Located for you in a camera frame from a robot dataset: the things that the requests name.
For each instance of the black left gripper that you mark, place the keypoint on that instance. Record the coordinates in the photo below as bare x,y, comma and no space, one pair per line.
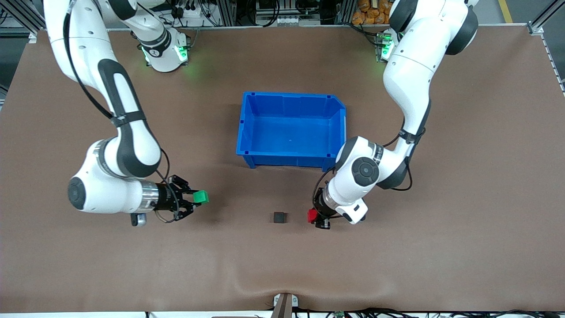
321,209

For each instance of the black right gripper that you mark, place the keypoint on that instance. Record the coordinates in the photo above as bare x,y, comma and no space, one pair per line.
166,198

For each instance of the small red cube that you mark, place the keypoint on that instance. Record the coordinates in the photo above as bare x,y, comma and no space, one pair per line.
312,216

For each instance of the small green cube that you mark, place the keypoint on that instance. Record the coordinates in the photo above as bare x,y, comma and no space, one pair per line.
201,197

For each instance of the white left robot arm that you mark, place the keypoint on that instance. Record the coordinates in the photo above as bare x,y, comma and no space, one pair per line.
406,79

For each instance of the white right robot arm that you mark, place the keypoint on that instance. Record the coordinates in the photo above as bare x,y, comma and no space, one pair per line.
110,194

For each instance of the small black cube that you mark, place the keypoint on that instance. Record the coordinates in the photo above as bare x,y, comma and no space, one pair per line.
279,217

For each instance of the brown table mat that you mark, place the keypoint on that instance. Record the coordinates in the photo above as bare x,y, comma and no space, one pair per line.
220,265

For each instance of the blue plastic storage bin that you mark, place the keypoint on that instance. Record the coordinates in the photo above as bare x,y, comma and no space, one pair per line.
291,132

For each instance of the white power strip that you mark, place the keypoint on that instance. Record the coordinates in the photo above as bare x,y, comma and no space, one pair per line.
194,11

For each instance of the orange packaged goods pile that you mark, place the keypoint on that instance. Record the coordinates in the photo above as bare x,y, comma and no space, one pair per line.
371,15

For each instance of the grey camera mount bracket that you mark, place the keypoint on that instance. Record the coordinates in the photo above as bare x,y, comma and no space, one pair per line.
284,304

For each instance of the aluminium frame profile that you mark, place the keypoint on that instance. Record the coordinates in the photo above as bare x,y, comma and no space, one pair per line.
22,17
540,22

